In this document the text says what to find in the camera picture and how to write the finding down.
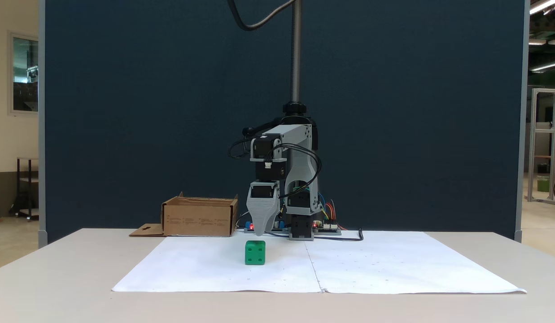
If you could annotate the grey ribbed wide gripper finger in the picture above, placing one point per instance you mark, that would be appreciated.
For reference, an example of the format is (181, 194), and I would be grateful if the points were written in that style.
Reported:
(261, 215)

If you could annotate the grey narrow gripper finger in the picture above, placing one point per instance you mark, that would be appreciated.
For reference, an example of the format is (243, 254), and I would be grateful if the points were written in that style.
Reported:
(273, 220)

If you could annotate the green die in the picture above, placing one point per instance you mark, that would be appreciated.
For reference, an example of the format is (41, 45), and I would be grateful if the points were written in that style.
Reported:
(255, 253)

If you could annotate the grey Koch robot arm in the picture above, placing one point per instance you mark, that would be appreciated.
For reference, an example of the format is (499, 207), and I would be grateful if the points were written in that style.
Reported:
(299, 157)

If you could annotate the green bin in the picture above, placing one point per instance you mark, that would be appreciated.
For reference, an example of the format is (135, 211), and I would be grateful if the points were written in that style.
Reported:
(543, 184)

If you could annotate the blue circuit board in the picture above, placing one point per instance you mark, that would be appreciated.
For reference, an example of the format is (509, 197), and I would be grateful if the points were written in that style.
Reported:
(249, 227)

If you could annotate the brown cardboard box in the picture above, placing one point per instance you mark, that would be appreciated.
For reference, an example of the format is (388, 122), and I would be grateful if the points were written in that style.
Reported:
(198, 220)

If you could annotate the white paper sheet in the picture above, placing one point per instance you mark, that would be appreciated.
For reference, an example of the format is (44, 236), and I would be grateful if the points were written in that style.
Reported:
(407, 264)
(201, 269)

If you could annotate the black pole clamp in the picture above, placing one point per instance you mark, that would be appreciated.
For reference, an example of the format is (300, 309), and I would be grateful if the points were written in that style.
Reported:
(295, 110)

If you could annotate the dark blue partition panel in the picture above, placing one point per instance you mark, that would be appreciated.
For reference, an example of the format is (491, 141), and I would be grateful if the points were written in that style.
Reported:
(124, 112)

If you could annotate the dark shelf cart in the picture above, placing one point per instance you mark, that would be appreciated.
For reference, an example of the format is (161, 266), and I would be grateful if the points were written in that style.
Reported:
(28, 188)

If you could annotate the fluorescent ceiling light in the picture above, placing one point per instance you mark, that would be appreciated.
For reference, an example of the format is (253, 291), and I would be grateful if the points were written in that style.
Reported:
(546, 42)
(546, 66)
(544, 5)

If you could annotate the metal camera pole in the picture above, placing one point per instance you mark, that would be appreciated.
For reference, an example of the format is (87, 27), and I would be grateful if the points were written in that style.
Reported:
(295, 54)

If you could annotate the framed wall window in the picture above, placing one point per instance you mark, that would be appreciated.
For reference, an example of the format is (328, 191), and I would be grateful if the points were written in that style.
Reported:
(25, 74)

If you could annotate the aluminium profile frame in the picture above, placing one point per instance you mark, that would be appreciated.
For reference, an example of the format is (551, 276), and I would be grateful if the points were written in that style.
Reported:
(544, 130)

